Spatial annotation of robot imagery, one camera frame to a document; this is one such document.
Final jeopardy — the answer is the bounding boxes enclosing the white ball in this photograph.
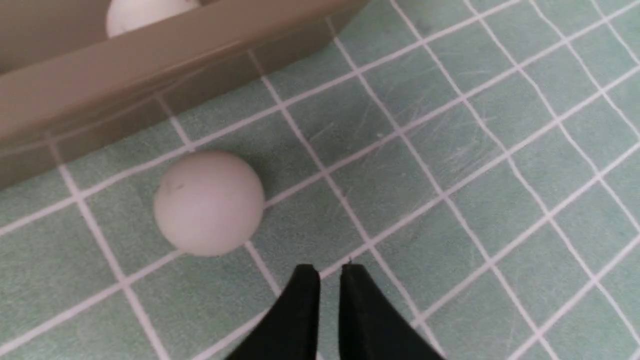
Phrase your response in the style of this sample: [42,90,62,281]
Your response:
[105,0,202,39]
[153,150,266,257]

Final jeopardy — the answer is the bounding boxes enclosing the olive plastic storage bin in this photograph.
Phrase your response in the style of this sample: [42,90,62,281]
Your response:
[0,0,367,189]

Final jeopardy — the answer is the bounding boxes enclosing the green checkered table mat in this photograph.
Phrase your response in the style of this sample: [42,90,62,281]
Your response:
[1,0,639,360]

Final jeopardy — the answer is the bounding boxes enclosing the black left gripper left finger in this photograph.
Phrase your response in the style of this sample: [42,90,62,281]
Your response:
[227,264,321,360]

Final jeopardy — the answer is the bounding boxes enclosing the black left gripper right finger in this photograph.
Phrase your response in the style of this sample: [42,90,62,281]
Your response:
[339,263,442,360]

